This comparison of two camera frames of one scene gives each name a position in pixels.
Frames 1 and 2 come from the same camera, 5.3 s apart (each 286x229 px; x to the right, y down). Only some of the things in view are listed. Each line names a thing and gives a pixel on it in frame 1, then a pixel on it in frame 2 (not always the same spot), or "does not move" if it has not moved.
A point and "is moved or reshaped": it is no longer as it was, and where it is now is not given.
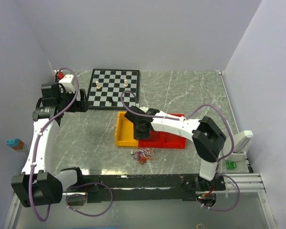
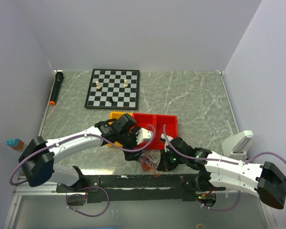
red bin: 156,140 is moved or reshaped
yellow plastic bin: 124,132 is moved or reshaped
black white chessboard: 114,88 does not move
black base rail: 155,187 does not move
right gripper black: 137,135 → 164,164
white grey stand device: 241,140 does not move
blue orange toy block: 16,144 does not move
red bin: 163,139 is moved or reshaped
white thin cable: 146,150 → 154,159
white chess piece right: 126,82 does not move
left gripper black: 80,106 → 129,155
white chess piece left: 98,86 does not move
